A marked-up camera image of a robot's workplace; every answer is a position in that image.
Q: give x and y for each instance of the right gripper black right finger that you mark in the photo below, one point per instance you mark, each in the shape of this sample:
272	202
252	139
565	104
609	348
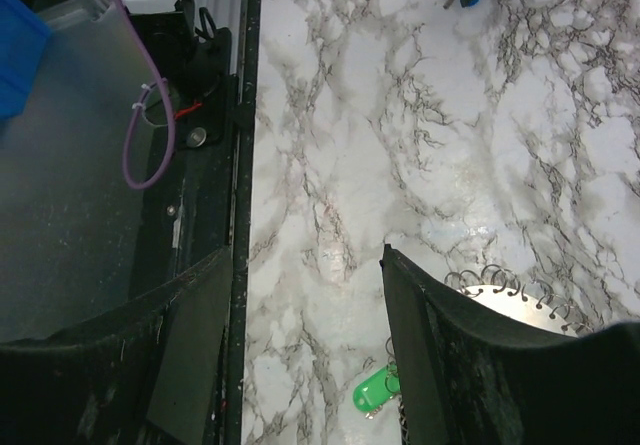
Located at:
593	393

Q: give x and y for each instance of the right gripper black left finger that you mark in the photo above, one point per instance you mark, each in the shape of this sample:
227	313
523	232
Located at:
146	372

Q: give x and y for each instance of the green key tag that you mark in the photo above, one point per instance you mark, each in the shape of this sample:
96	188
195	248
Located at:
375	391

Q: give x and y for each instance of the metal disc with key rings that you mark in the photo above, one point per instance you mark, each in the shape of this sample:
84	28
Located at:
463	354

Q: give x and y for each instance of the blue plastic bin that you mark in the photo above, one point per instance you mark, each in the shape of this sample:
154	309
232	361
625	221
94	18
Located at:
24	36

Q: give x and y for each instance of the black mounting base plate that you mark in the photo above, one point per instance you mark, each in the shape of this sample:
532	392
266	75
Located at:
195	236

